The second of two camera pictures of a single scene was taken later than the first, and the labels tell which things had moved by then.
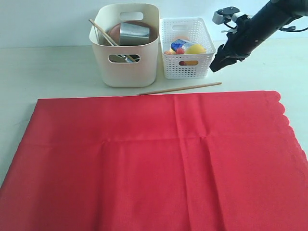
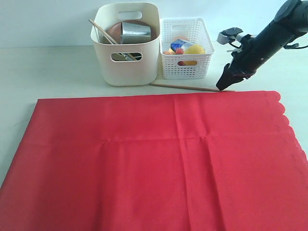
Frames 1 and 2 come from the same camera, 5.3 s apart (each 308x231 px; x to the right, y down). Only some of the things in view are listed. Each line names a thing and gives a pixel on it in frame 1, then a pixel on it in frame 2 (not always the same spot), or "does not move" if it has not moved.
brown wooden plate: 114,32 does not move
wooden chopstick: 101,30 does not move
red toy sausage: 181,51 does not move
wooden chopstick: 180,88 → 193,88
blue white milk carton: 180,44 does not move
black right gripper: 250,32 → 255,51
